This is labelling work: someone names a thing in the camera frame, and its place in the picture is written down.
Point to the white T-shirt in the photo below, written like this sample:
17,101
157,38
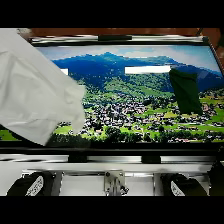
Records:
33,90

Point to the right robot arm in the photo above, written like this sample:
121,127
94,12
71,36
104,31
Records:
186,186

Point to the dark green garment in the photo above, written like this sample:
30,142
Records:
186,91

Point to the silver frame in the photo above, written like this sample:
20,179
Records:
110,160

